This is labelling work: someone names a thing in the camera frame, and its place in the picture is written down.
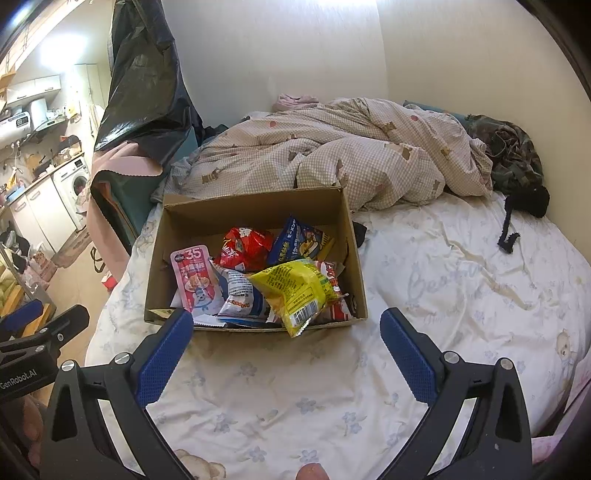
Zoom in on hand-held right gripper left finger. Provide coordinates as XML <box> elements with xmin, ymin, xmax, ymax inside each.
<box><xmin>41</xmin><ymin>307</ymin><xmax>195</xmax><ymax>480</ymax></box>

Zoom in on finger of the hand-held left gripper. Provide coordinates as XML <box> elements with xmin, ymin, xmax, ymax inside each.
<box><xmin>0</xmin><ymin>300</ymin><xmax>44</xmax><ymax>342</ymax></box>
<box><xmin>21</xmin><ymin>305</ymin><xmax>90</xmax><ymax>358</ymax></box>

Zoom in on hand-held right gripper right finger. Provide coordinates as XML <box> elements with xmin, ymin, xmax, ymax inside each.
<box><xmin>379</xmin><ymin>307</ymin><xmax>536</xmax><ymax>480</ymax></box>

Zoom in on pink mascot snack packet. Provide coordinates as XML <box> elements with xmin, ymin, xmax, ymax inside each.
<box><xmin>170</xmin><ymin>244</ymin><xmax>228</xmax><ymax>315</ymax></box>

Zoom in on red printed snack packet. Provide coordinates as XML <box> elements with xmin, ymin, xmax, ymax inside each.
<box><xmin>318</xmin><ymin>260</ymin><xmax>357</xmax><ymax>322</ymax></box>

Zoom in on blue and white snack packet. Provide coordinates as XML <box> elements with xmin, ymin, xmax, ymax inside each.
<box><xmin>216</xmin><ymin>269</ymin><xmax>272</xmax><ymax>325</ymax></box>

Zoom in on yellow chip bag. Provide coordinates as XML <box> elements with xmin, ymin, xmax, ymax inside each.
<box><xmin>248</xmin><ymin>257</ymin><xmax>345</xmax><ymax>339</ymax></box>

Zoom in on red and white snack bag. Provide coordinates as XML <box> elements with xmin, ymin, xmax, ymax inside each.
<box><xmin>213</xmin><ymin>226</ymin><xmax>276</xmax><ymax>273</ymax></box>

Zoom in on yellow and blue snack packet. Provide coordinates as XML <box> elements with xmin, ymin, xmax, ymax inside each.
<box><xmin>267</xmin><ymin>213</ymin><xmax>336</xmax><ymax>267</ymax></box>

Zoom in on brown cardboard box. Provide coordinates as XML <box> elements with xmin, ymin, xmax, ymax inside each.
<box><xmin>144</xmin><ymin>185</ymin><xmax>369</xmax><ymax>329</ymax></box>

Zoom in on person's left hand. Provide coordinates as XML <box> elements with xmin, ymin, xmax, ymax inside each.
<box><xmin>21</xmin><ymin>397</ymin><xmax>47</xmax><ymax>441</ymax></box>

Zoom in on wooden shelf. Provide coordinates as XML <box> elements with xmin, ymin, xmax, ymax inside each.
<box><xmin>0</xmin><ymin>276</ymin><xmax>57</xmax><ymax>335</ymax></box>

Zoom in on red and white shopping bag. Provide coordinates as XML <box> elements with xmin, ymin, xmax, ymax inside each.
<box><xmin>89</xmin><ymin>246</ymin><xmax>119</xmax><ymax>292</ymax></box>

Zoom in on patterned floor mat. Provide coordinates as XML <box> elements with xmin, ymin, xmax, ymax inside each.
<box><xmin>54</xmin><ymin>230</ymin><xmax>94</xmax><ymax>269</ymax></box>

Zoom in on white kitchen base cabinet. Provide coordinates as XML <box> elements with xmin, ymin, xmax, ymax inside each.
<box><xmin>8</xmin><ymin>176</ymin><xmax>78</xmax><ymax>260</ymax></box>

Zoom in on white washing machine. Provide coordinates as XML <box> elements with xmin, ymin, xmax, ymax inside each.
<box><xmin>51</xmin><ymin>156</ymin><xmax>92</xmax><ymax>232</ymax></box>

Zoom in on white water heater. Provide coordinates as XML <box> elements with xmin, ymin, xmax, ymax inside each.
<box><xmin>0</xmin><ymin>98</ymin><xmax>50</xmax><ymax>145</ymax></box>

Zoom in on tall white cabinet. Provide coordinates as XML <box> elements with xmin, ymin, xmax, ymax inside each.
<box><xmin>73</xmin><ymin>63</ymin><xmax>112</xmax><ymax>154</ymax></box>

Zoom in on checked bear print duvet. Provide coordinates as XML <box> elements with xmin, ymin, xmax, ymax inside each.
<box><xmin>163</xmin><ymin>97</ymin><xmax>496</xmax><ymax>214</ymax></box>

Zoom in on camouflage jacket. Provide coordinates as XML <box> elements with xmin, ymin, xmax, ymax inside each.
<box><xmin>463</xmin><ymin>113</ymin><xmax>551</xmax><ymax>219</ymax></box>

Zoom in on blue pillow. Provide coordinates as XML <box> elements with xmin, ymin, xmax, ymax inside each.
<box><xmin>404</xmin><ymin>100</ymin><xmax>468</xmax><ymax>124</ymax></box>

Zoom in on black plastic bag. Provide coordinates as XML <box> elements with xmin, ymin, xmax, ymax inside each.
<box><xmin>93</xmin><ymin>0</ymin><xmax>205</xmax><ymax>168</ymax></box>

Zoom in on pink garment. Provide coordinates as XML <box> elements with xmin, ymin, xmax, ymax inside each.
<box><xmin>271</xmin><ymin>91</ymin><xmax>320</xmax><ymax>113</ymax></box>

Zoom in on black strap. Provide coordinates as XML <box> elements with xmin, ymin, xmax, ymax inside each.
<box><xmin>497</xmin><ymin>198</ymin><xmax>521</xmax><ymax>256</ymax></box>

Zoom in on white wall cabinets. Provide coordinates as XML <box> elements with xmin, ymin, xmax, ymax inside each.
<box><xmin>4</xmin><ymin>73</ymin><xmax>64</xmax><ymax>105</ymax></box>

